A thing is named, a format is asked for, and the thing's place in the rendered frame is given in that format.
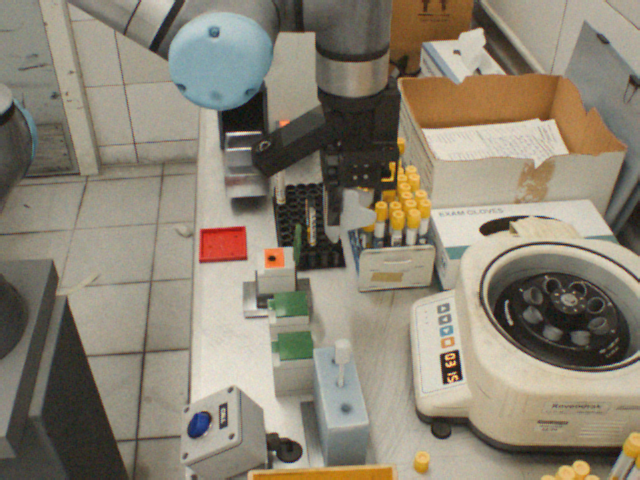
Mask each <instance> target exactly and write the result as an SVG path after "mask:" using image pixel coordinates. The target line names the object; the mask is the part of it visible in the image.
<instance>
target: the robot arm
mask: <svg viewBox="0 0 640 480"><path fill-rule="evenodd" d="M64 1H65V2H67V3H69V4H70V5H72V6H74V7H77V8H79V9H80V10H82V11H84V12H85V13H87V14H88V15H90V16H92V17H93V18H95V19H97V20H98V21H100V22H102V23H103V24H105V25H106V26H108V27H110V28H111V29H113V30H115V31H116V32H118V33H120V34H121V35H123V36H124V35H125V36H126V37H128V38H129V39H131V40H133V41H134V42H136V43H138V44H139V45H141V46H143V47H144V48H146V49H147V50H150V51H151V52H153V53H155V54H156V55H159V56H160V57H161V58H163V59H165V60H167V61H168V62H169V71H170V75H171V78H172V81H173V83H175V85H176V86H177V88H178V89H179V91H180V92H181V94H182V95H183V96H184V97H185V98H186V100H187V99H188V101H189V102H191V103H192V104H194V105H196V106H199V107H201V108H204V109H208V110H214V111H225V110H231V109H234V107H238V106H240V105H242V104H244V103H246V102H247V101H248V100H249V99H251V98H253V97H254V96H255V94H257V93H258V91H259V88H260V85H261V83H262V80H263V79H264V77H265V76H266V74H267V73H269V71H270V69H271V65H272V62H273V55H274V51H273V50H274V47H275V44H276V40H277V36H278V34H279V32H288V33H306V32H315V82H316V84H317V99H318V101H319V102H321V103H322V104H319V105H317V106H316V107H314V108H312V109H311V110H309V111H307V112H305V114H304V115H301V116H299V117H298V118H296V119H294V120H292V121H291V122H289V123H286V124H285V125H283V126H281V127H280V128H278V129H276V130H274V132H273V133H270V134H268V135H267V136H265V137H263V138H262V139H260V140H258V141H256V142H254V143H252V145H251V159H252V166H253V167H254V169H255V170H256V171H258V172H259V173H260V175H261V176H262V177H263V178H265V179H267V178H269V177H271V176H274V175H275V174H277V173H279V172H281V171H282V170H284V169H286V168H289V167H290V166H292V164H294V163H296V162H297V161H299V160H301V159H303V158H305V157H307V156H309V155H311V154H313V153H314V152H316V151H318V150H320V159H321V170H322V178H323V202H324V227H325V234H326V235H327V236H328V238H329V239H330V240H331V242H333V244H335V242H338V240H339V235H340V234H341V233H343V232H345V231H349V230H354V229H359V227H363V226H368V225H371V224H373V223H374V222H375V220H376V213H375V211H374V210H371V209H369V208H366V207H368V206H369V205H370V204H371V203H372V194H371V193H370V192H368V191H365V190H362V189H369V188H376V191H388V190H396V187H397V175H398V164H399V153H400V151H399V148H398V143H397V139H398V128H399V116H400V103H401V92H400V90H399V89H398V84H397V80H396V78H387V75H388V62H389V42H390V30H391V16H392V3H393V0H64ZM19 104H20V102H19V101H18V100H17V99H16V98H14V97H13V95H12V93H11V91H10V89H9V88H8V87H7V86H6V85H5V84H3V83H1V82H0V208H1V207H2V206H3V204H4V203H5V202H6V200H7V199H8V198H9V195H10V194H11V193H12V191H13V190H14V189H15V187H16V186H17V185H18V184H19V183H20V182H21V181H22V180H23V179H24V178H25V177H26V175H27V174H28V171H29V169H30V167H31V165H32V162H33V160H34V158H35V156H36V153H37V147H38V136H37V131H36V127H35V125H34V122H33V120H32V118H31V117H30V115H31V114H30V112H29V111H28V110H27V109H26V108H24V110H23V109H22V107H21V106H20V105H19ZM391 148H393V149H392V150H390V149H391ZM389 162H395V169H394V181H387V182H382V179H381V178H391V170H390V167H389ZM357 187H360V188H361V189H359V188H357ZM27 321H28V314H27V310H26V307H25V305H24V302H23V298H22V296H21V294H20V293H19V291H18V290H17V289H16V288H15V287H14V286H13V285H12V284H11V283H9V282H7V281H6V280H5V277H4V276H3V275H2V273H1V272H0V360H2V359H3V358H4V357H5V356H7V355H8V354H9V353H10V352H11V351H12V350H13V349H14V348H15V347H16V346H17V344H18V342H19V341H20V340H21V338H22V336H23V334H24V332H25V330H26V326H27Z"/></svg>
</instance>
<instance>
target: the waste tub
mask: <svg viewBox="0 0 640 480"><path fill-rule="evenodd" d="M248 480H399V477H398V471H397V465H396V464H375V465H353V466H332V467H310V468H289V469H267V470H249V471H248Z"/></svg>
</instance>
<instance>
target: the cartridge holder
mask: <svg viewBox="0 0 640 480"><path fill-rule="evenodd" d="M254 273H255V281H248V282H243V313H244V317H249V316H266V315H268V307H267V305H268V304H267V300H268V299H274V293H270V294H259V281H258V270H254ZM299 291H305V292H306V295H307V301H308V310H309V313H313V303H312V294H311V285H310V278H300V279H297V269H296V268H295V292H299Z"/></svg>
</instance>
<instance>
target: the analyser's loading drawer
mask: <svg viewBox="0 0 640 480"><path fill-rule="evenodd" d="M263 137H264V134H263V123H262V117H259V118H239V119H225V186H226V197H227V198H236V197H249V196H252V195H269V188H268V178H267V179H265V178H263V177H262V176H261V175H260V173H259V172H258V171H256V170H255V169H254V167H253V166H252V159H251V145H252V143H254V142H256V141H258V140H260V139H262V138H263Z"/></svg>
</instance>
